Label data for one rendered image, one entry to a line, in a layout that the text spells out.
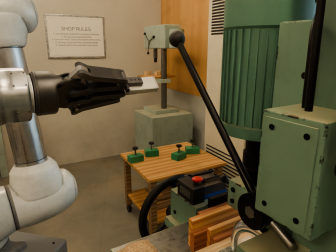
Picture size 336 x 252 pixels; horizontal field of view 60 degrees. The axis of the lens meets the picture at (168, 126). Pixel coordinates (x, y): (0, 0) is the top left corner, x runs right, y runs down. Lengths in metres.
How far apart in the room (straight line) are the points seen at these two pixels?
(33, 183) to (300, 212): 0.83
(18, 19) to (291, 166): 0.86
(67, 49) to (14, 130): 2.55
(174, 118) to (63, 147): 1.45
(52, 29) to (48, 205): 2.65
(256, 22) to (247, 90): 0.12
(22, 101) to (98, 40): 3.12
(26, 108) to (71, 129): 3.16
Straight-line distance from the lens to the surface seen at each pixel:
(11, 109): 0.50
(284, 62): 0.54
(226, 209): 0.80
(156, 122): 2.87
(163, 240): 0.80
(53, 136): 3.65
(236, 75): 0.59
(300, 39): 0.52
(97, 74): 0.52
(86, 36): 3.56
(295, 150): 0.38
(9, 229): 1.09
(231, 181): 0.73
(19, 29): 1.02
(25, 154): 1.04
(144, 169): 2.12
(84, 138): 3.72
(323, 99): 0.45
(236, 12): 0.60
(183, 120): 3.02
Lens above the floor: 1.38
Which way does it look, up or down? 15 degrees down
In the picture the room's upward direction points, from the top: straight up
